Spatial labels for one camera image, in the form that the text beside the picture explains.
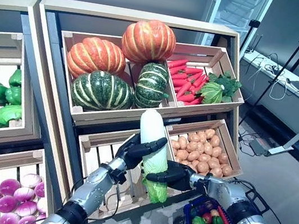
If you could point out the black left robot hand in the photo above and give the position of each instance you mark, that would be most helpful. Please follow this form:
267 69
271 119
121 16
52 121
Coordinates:
131 154

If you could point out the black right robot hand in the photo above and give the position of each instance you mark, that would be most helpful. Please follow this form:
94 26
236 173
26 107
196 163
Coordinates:
179 176

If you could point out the white green napa cabbage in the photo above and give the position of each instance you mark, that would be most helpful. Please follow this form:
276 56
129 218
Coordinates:
149 129

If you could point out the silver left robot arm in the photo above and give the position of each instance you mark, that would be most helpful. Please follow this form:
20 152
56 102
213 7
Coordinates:
94 191

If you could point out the brown plastic potato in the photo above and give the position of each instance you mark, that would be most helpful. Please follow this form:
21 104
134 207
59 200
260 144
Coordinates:
202 136
209 133
193 137
216 151
223 157
182 142
174 144
216 171
214 140
214 212
227 170

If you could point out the red plastic apple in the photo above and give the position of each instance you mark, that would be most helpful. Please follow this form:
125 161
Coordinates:
207 217

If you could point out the large green striped pumpkin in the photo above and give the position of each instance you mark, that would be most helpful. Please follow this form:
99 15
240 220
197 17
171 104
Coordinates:
101 91

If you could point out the small green striped pumpkin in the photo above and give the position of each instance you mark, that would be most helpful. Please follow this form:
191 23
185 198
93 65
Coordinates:
151 85

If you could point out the grey floor power strip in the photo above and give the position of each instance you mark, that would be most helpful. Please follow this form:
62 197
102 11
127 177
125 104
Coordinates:
259 147

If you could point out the green plastic cabbage head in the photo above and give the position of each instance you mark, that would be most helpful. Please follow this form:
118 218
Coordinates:
211 93

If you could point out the pale purple white turnip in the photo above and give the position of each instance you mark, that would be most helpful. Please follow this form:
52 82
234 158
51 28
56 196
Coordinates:
31 180

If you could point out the flat orange striped pumpkin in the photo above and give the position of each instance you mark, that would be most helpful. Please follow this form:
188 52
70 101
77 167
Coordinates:
95 56

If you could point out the dark green leafy vegetable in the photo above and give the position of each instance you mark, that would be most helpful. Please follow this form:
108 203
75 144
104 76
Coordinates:
229 83

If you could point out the round orange striped pumpkin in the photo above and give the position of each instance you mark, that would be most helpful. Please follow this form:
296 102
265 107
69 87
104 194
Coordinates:
149 42

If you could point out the white standing desk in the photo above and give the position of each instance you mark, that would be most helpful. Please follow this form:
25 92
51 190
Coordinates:
281 104

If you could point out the light green cabbage head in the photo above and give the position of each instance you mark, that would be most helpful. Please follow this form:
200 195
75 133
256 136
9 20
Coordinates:
9 114

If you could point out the wide wooden slat crate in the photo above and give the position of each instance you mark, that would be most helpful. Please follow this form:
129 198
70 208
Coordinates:
67 35

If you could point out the black router with antennas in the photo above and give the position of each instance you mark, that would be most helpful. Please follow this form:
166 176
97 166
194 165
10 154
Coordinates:
254 50

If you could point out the black tripod stand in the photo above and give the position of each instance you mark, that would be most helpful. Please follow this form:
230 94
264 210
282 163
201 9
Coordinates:
287 68

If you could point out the glass door fridge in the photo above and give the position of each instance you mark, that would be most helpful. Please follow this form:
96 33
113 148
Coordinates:
233 11

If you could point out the wooden display shelf frame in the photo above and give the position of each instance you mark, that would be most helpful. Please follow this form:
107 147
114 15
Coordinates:
125 14
10 0

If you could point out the black camera on stand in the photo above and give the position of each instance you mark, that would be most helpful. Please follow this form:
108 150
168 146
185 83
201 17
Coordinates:
254 23

